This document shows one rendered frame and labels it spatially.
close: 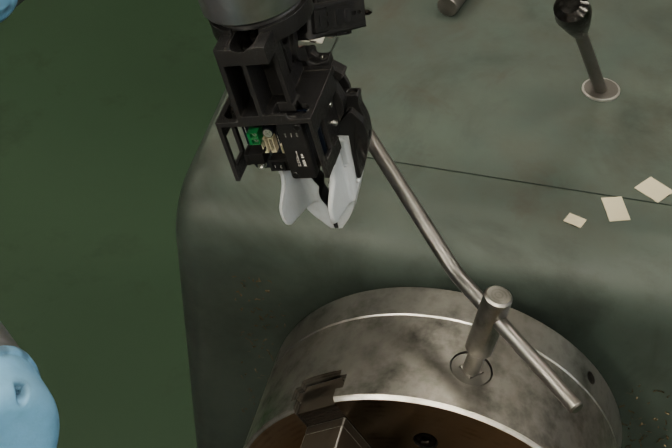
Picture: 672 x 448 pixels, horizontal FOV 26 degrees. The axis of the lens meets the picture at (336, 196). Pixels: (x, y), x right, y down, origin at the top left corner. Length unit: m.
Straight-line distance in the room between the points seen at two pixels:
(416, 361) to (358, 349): 0.05
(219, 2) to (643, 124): 0.53
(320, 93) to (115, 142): 2.35
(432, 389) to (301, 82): 0.27
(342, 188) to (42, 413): 0.29
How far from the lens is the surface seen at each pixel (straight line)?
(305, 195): 1.10
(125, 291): 2.97
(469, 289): 1.11
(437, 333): 1.17
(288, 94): 0.99
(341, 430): 1.15
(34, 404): 0.92
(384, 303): 1.20
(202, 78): 3.49
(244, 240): 1.27
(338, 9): 1.05
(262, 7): 0.95
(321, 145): 0.99
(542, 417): 1.16
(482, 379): 1.15
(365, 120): 1.05
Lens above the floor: 2.09
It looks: 42 degrees down
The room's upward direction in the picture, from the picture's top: straight up
